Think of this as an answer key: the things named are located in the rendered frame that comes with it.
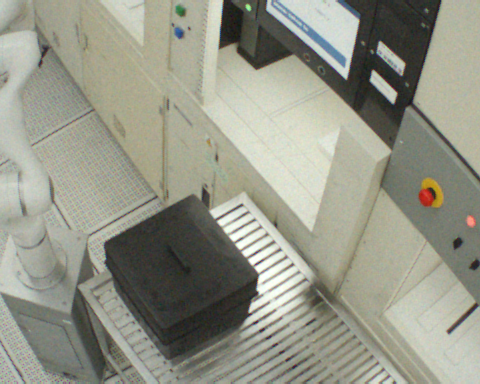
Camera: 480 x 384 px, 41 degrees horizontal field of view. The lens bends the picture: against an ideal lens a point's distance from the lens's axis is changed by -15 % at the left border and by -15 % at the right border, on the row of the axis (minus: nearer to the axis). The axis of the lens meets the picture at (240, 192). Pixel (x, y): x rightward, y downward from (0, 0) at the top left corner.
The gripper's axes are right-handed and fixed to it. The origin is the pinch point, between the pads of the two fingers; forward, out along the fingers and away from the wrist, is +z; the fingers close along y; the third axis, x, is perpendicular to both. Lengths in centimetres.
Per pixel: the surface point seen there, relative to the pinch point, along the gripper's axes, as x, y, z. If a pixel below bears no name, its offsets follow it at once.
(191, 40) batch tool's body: -12, 54, -10
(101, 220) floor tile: 1, 21, 101
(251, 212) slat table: -51, 67, 25
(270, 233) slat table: -59, 71, 25
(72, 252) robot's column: -57, 12, 25
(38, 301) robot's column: -73, -2, 25
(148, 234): -69, 35, 0
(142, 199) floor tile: 9, 40, 101
